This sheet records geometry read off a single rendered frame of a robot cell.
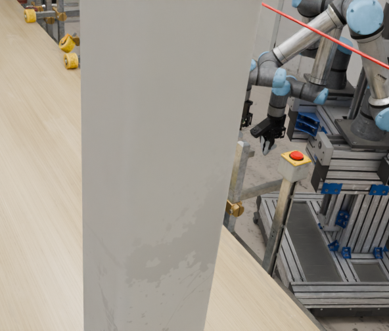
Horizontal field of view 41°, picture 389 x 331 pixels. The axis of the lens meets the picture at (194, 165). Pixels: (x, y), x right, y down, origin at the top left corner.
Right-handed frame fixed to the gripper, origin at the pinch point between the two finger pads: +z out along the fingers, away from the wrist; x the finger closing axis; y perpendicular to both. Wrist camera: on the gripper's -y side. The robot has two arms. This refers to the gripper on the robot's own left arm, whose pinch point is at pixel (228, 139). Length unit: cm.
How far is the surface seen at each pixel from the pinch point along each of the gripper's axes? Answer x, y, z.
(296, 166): -30, 44, -22
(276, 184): 5.7, 22.7, 13.5
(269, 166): 141, -47, 99
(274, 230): -28, 41, 6
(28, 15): 32, -178, 3
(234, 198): -19.2, 18.5, 10.2
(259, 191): -2.8, 20.0, 14.2
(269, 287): -50, 53, 9
